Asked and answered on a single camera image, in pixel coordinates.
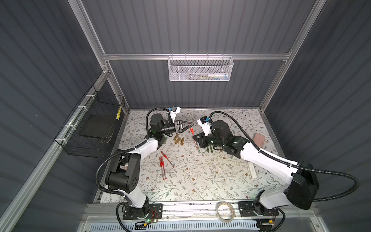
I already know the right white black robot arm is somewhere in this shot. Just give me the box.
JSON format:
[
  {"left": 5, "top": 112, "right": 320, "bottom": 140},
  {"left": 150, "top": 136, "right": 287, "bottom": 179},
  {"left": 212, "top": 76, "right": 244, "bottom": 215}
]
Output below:
[{"left": 193, "top": 116, "right": 359, "bottom": 216}]

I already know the black wire basket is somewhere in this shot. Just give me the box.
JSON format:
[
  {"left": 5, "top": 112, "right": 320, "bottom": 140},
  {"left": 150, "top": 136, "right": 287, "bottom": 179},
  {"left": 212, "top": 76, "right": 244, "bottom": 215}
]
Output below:
[{"left": 55, "top": 88, "right": 125, "bottom": 158}]

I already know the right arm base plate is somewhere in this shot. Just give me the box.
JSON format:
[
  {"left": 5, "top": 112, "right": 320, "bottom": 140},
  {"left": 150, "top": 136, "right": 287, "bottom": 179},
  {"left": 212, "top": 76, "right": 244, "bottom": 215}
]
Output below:
[{"left": 238, "top": 201, "right": 280, "bottom": 217}]

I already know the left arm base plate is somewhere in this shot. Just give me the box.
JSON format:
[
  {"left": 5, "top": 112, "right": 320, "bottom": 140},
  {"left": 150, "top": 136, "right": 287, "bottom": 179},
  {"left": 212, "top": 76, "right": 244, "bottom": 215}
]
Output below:
[{"left": 121, "top": 204, "right": 163, "bottom": 220}]

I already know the white wire mesh basket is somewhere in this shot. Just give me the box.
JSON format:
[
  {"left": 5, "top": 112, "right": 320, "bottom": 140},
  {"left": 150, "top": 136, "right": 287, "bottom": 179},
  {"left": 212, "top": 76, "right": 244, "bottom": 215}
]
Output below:
[{"left": 167, "top": 56, "right": 234, "bottom": 82}]

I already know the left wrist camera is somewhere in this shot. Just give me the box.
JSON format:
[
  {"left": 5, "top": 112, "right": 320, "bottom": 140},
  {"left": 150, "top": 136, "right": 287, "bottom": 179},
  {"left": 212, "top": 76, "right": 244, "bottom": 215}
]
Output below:
[{"left": 169, "top": 106, "right": 181, "bottom": 123}]

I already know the white eraser stick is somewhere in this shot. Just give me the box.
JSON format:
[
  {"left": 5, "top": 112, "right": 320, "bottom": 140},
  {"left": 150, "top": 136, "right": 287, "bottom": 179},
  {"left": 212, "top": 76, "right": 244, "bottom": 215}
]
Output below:
[{"left": 248, "top": 162, "right": 257, "bottom": 179}]

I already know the clear tape roll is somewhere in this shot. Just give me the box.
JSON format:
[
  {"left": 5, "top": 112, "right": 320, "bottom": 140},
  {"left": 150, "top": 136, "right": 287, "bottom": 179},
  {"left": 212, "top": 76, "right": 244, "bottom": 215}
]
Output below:
[{"left": 215, "top": 202, "right": 235, "bottom": 223}]

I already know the red pen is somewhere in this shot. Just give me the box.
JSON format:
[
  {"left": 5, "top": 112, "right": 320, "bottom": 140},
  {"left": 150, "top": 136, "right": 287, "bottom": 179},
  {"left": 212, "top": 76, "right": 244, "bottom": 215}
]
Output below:
[
  {"left": 189, "top": 126, "right": 200, "bottom": 150},
  {"left": 161, "top": 151, "right": 175, "bottom": 168},
  {"left": 160, "top": 157, "right": 167, "bottom": 180},
  {"left": 159, "top": 157, "right": 166, "bottom": 180}
]

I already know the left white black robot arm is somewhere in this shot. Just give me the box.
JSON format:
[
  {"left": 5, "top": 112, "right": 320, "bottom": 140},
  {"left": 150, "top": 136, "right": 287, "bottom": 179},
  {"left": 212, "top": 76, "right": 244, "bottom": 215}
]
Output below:
[{"left": 95, "top": 106, "right": 193, "bottom": 218}]

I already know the pink eraser block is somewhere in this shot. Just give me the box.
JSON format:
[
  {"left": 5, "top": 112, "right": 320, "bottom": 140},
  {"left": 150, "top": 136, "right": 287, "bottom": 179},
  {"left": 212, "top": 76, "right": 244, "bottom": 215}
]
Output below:
[{"left": 253, "top": 133, "right": 265, "bottom": 148}]

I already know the floral patterned table mat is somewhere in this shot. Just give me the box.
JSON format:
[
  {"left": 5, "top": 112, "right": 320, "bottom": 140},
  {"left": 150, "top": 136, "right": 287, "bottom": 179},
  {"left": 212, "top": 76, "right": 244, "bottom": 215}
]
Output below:
[{"left": 119, "top": 109, "right": 285, "bottom": 202}]

